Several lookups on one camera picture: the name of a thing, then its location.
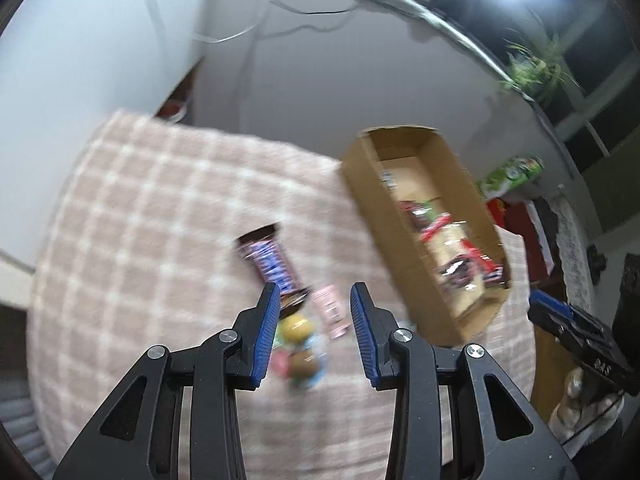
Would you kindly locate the cardboard box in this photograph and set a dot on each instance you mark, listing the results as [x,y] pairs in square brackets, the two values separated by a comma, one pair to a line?
[380,240]

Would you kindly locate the brown chocolate bar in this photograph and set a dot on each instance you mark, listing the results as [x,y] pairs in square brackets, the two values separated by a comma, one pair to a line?
[272,262]

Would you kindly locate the potted spider plant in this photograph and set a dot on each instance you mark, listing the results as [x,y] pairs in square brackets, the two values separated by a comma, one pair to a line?
[535,72]

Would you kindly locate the yellow and pink snack packet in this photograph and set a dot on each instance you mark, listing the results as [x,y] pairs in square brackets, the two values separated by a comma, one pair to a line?
[331,312]

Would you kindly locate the white refrigerator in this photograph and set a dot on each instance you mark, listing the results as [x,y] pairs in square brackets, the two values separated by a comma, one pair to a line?
[100,30]

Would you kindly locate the clear cracker packet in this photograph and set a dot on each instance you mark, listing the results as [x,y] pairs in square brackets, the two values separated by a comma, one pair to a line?
[457,260]

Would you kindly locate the white lace cloth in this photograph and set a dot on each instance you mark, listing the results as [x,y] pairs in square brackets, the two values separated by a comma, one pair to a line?
[570,255]

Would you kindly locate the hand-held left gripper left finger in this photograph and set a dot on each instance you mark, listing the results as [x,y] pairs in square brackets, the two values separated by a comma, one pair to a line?
[265,330]

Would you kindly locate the window frame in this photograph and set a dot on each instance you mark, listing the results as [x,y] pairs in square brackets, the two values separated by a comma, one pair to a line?
[590,125]

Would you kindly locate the person's right hand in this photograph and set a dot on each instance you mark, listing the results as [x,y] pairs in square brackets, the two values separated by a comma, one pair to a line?
[575,412]

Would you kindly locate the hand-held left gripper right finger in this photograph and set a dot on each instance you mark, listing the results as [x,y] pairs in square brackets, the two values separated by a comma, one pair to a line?
[362,335]

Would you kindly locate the brown jelly cup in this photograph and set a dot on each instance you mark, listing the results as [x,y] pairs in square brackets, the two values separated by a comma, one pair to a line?
[305,365]

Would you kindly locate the red-ended clear candy packet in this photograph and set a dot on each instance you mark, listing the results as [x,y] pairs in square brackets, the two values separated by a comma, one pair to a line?
[424,220]
[465,270]

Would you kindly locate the pink checked tablecloth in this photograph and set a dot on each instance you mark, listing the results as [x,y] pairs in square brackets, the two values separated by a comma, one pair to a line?
[150,240]

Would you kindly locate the yellow jelly cup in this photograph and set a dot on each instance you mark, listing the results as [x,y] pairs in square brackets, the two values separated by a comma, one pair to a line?
[296,329]

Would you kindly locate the stone windowsill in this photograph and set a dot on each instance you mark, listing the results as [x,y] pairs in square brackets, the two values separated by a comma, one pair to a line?
[450,20]

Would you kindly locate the green printed bag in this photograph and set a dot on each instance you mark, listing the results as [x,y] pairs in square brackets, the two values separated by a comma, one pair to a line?
[510,175]

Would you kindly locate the red bag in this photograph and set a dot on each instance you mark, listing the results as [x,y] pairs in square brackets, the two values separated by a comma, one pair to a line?
[520,230]

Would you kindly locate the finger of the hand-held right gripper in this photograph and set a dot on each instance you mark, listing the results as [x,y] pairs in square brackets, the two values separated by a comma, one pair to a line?
[550,310]

